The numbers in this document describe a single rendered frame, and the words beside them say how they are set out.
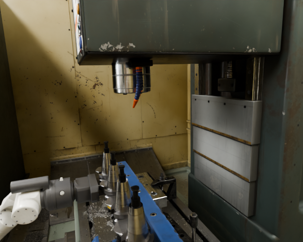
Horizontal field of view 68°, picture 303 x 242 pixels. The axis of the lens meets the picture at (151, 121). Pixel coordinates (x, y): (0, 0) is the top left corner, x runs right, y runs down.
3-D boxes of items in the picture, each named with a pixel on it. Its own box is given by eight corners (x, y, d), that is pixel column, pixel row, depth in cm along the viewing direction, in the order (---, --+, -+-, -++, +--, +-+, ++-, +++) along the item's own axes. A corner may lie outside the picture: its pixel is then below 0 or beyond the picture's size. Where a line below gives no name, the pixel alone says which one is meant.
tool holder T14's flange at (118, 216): (142, 218, 52) (142, 208, 52) (118, 228, 49) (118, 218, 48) (129, 206, 57) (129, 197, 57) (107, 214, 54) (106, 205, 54)
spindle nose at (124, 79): (155, 92, 89) (154, 61, 87) (115, 94, 85) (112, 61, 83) (146, 90, 104) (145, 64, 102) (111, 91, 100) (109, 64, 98)
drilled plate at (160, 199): (117, 218, 95) (116, 207, 94) (106, 188, 122) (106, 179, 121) (167, 206, 103) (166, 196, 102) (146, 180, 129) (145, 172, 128)
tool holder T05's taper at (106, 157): (116, 173, 71) (114, 153, 70) (101, 175, 70) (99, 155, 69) (114, 168, 76) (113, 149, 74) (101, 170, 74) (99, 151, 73)
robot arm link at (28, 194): (58, 220, 65) (14, 230, 61) (59, 194, 74) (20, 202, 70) (54, 189, 60) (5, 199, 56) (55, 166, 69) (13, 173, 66)
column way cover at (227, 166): (246, 219, 97) (253, 102, 88) (191, 176, 141) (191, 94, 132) (255, 216, 99) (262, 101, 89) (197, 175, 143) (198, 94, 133)
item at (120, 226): (116, 240, 44) (116, 236, 44) (111, 224, 49) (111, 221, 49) (150, 231, 47) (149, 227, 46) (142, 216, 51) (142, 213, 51)
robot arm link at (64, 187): (98, 180, 66) (54, 187, 62) (100, 210, 67) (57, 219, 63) (93, 165, 77) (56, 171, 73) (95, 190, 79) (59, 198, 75)
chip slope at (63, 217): (47, 244, 126) (41, 202, 121) (54, 190, 188) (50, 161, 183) (187, 208, 156) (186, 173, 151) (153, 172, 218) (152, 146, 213)
